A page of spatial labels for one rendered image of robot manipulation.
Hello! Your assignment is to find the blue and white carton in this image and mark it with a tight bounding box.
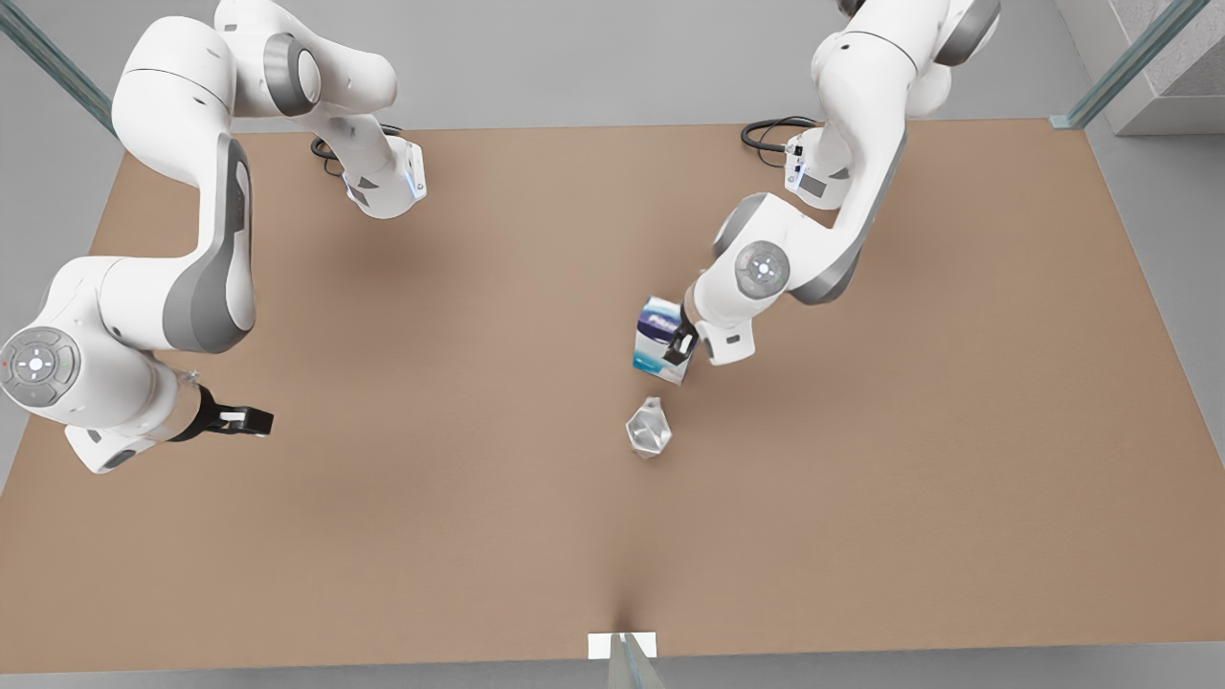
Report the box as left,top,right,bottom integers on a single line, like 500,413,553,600
632,295,692,387

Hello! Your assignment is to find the clear glass cup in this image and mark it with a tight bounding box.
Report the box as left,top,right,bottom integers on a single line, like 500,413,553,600
625,396,674,461

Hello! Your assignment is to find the grey concrete block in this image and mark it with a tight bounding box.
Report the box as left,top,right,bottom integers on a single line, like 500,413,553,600
1055,0,1225,136

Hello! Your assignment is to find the black cable loop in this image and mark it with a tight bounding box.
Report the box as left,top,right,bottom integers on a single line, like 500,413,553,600
309,123,405,179
740,116,821,169

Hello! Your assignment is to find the silver frame post with white foot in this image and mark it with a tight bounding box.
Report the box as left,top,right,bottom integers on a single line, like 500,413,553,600
588,632,668,689

